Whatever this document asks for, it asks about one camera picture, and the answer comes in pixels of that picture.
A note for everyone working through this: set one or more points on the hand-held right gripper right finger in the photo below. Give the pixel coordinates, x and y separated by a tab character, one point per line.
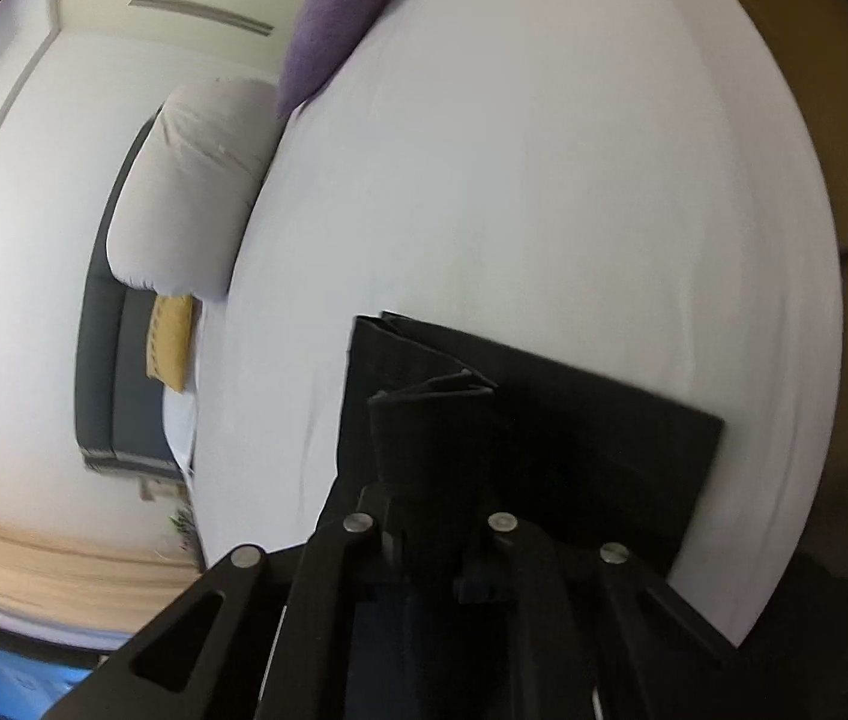
544	585

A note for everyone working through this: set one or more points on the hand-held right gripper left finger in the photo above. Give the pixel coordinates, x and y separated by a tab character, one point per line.
330	577

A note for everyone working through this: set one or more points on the black pants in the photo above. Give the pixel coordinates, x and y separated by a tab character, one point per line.
544	420

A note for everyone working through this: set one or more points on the white pillow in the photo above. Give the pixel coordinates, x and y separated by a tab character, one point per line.
178	427

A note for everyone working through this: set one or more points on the yellow pillow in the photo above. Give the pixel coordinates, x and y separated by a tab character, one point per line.
171	345

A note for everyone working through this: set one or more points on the grey padded headboard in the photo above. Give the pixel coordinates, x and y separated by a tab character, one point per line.
105	390

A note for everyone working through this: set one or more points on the cream curtain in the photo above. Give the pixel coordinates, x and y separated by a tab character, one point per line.
18	562

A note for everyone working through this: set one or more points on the white rolled duvet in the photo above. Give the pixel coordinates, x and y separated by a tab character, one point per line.
184	187

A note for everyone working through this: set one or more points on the bed with white sheet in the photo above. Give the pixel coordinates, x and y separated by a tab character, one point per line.
544	165

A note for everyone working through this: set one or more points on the purple pillow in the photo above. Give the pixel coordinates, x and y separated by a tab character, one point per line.
334	22

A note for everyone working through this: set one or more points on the glass window with black frame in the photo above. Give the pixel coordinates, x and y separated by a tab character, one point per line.
11	671

